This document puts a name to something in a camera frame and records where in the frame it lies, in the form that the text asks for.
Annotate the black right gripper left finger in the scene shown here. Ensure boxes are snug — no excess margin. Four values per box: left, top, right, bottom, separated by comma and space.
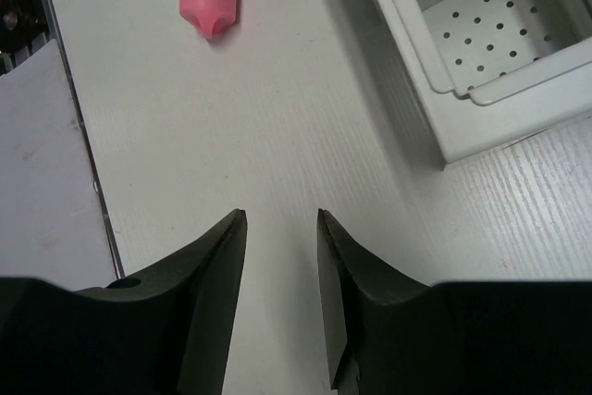
1, 209, 247, 394

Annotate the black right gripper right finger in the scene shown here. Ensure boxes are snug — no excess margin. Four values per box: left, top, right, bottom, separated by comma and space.
317, 210, 591, 394

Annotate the white slotted organizer box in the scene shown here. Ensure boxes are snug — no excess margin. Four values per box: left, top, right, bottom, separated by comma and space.
375, 0, 591, 163

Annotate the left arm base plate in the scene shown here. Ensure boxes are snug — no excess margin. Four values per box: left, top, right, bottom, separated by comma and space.
1, 0, 50, 75

